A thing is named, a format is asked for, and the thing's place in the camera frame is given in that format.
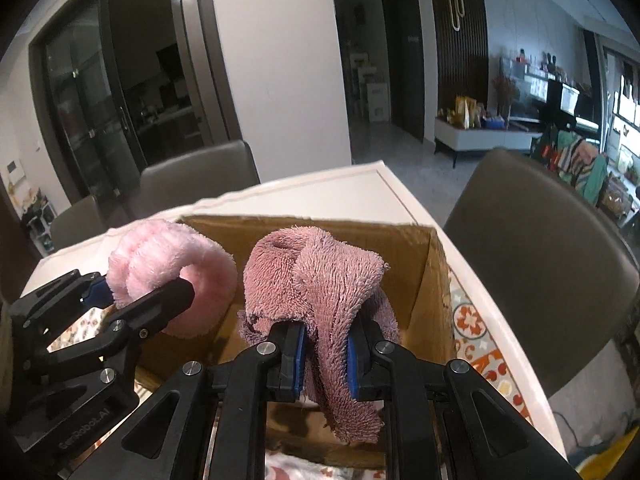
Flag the light pink fluffy cloth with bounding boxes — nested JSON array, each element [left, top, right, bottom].
[[106, 219, 238, 339]]

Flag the dusty rose terry towel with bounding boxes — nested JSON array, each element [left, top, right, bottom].
[[238, 226, 399, 443]]

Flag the patterned tile table mat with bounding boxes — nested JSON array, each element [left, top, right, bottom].
[[48, 274, 530, 479]]

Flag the grey chair far left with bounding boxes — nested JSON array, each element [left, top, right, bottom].
[[50, 195, 107, 250]]

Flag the brown cardboard box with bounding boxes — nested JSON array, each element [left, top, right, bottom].
[[140, 214, 454, 469]]

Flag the grey chair behind table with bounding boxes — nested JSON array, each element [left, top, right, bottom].
[[134, 140, 260, 219]]

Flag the grey chair right side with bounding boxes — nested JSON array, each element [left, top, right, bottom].
[[444, 148, 639, 396]]

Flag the white low sideboard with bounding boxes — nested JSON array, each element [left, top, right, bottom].
[[434, 118, 541, 167]]

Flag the colourful blanket pile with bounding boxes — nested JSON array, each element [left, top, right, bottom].
[[530, 125, 608, 206]]

